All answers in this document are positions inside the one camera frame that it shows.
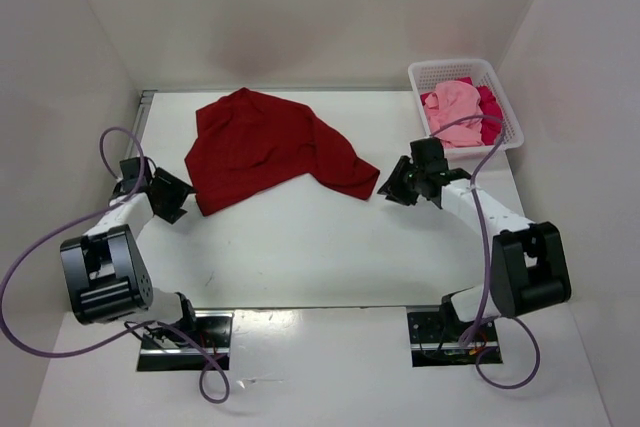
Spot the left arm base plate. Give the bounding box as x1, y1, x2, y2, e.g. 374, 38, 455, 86
136, 309, 234, 372

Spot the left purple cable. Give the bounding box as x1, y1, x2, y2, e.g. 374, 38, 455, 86
0, 126, 232, 403

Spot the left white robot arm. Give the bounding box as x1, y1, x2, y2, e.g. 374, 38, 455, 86
60, 158, 200, 347

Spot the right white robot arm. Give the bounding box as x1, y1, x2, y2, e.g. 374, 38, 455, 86
378, 156, 572, 340

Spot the dark red t shirt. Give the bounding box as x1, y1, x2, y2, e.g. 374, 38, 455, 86
185, 88, 380, 216

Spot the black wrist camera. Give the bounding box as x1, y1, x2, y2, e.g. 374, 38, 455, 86
114, 157, 155, 195
410, 137, 449, 174

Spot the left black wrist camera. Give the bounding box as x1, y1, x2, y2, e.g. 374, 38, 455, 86
114, 157, 155, 195

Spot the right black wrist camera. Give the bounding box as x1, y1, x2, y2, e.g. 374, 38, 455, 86
410, 137, 449, 174

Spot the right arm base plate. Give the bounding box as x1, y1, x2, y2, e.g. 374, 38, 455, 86
406, 306, 503, 368

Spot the light pink t shirt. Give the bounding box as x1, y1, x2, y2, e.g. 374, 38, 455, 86
422, 80, 483, 149

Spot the magenta t shirt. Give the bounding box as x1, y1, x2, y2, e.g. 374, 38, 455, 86
418, 75, 505, 146

